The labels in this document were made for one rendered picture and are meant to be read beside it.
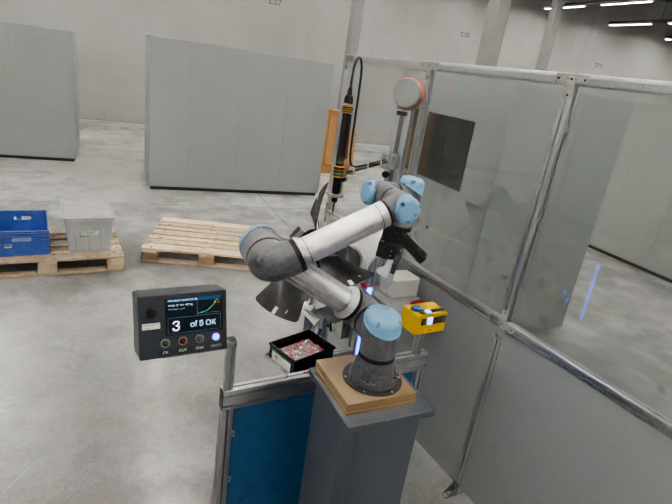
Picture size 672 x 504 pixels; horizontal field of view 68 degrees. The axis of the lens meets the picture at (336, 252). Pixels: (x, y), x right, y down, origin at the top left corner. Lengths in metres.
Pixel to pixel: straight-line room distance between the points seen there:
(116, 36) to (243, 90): 6.87
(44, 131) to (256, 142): 3.33
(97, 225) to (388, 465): 3.68
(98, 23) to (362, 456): 13.13
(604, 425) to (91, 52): 13.28
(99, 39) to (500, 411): 12.86
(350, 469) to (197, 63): 6.45
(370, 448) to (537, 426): 0.97
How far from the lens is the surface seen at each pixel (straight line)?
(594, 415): 2.19
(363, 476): 1.67
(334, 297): 1.53
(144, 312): 1.53
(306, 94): 7.84
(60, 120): 9.05
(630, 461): 2.17
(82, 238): 4.85
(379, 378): 1.55
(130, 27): 14.04
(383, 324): 1.48
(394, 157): 2.58
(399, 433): 1.63
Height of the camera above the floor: 1.93
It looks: 20 degrees down
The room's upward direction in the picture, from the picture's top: 9 degrees clockwise
